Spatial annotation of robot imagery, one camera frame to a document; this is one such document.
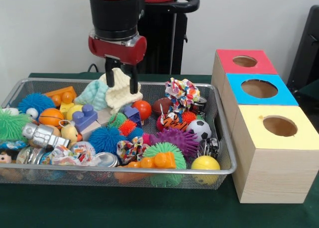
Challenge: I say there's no blue spiky ball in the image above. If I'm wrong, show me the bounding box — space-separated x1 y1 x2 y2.
88 126 127 154

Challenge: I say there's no clear mesh bin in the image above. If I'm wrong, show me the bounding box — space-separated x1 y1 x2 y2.
0 78 237 191

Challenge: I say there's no black flat panel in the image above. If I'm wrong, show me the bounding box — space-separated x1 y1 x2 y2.
286 5 319 91

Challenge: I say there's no purple spiky ball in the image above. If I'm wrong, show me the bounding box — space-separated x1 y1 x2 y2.
149 127 200 159

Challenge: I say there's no yellow ball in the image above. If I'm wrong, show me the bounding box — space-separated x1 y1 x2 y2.
191 155 221 186

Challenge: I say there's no cream knitted cloth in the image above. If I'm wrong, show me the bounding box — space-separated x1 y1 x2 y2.
98 67 143 114

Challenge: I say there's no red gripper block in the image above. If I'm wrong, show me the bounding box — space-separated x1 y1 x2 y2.
88 35 148 95

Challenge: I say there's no dark green tablecloth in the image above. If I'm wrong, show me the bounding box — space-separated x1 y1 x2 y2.
0 72 319 228
298 79 319 108

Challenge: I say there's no small basketball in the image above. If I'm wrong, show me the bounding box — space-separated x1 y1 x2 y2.
38 108 65 126

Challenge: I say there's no wooden box with three holes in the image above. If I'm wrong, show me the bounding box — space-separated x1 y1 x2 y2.
210 48 319 204

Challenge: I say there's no green spiky ball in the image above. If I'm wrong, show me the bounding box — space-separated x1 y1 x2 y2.
143 142 187 170

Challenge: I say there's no orange toy block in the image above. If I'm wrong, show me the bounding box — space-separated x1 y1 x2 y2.
119 152 177 169

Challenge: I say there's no silver toy robot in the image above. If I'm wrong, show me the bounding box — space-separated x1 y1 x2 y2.
21 122 72 150

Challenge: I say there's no colourful patterned cloth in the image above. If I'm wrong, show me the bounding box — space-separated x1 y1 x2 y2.
164 78 201 113

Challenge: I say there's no small soccer ball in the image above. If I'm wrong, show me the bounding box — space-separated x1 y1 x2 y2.
186 119 212 142

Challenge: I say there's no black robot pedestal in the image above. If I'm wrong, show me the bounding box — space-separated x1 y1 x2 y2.
136 0 200 76

